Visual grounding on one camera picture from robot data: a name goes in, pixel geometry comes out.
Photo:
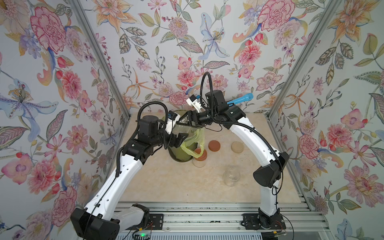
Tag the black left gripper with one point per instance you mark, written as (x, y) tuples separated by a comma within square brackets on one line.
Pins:
[(178, 141)]

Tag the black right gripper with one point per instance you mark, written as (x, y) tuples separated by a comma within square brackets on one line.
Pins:
[(192, 117)]

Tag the clear plastic rice jar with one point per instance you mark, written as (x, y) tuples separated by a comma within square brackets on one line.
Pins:
[(231, 176)]

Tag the rice jar beige lid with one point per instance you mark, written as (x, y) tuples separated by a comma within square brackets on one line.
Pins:
[(177, 129)]

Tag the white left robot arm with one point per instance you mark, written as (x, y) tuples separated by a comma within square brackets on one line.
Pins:
[(98, 219)]

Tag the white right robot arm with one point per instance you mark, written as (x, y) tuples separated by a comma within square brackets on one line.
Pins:
[(212, 108)]

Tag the green plastic bin liner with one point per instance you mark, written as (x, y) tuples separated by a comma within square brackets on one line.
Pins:
[(192, 144)]

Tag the black mesh waste bin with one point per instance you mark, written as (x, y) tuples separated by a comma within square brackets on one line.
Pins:
[(183, 150)]

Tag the closed jar brown lid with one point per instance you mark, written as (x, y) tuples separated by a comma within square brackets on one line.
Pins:
[(202, 158)]

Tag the blue toy microphone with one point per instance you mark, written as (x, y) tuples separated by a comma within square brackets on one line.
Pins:
[(246, 98)]

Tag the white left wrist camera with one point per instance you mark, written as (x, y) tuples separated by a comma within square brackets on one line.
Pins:
[(172, 119)]

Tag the aluminium corner post left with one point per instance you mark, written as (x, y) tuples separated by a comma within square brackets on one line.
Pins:
[(103, 63)]

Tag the aluminium corner post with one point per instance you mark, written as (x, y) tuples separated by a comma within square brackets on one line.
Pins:
[(325, 18), (103, 63)]

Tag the aluminium corner post right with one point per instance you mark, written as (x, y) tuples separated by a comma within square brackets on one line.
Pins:
[(325, 18)]

